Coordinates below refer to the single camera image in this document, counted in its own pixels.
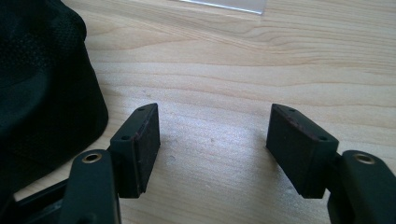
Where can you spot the black mesh cloth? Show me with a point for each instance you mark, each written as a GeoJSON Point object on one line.
{"type": "Point", "coordinates": [40, 93]}

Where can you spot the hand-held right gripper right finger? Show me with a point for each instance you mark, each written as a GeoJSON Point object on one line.
{"type": "Point", "coordinates": [299, 149]}

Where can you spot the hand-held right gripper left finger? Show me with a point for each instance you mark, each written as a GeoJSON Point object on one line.
{"type": "Point", "coordinates": [137, 149]}

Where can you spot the clear plastic sheet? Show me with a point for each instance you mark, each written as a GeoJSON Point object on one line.
{"type": "Point", "coordinates": [230, 5]}

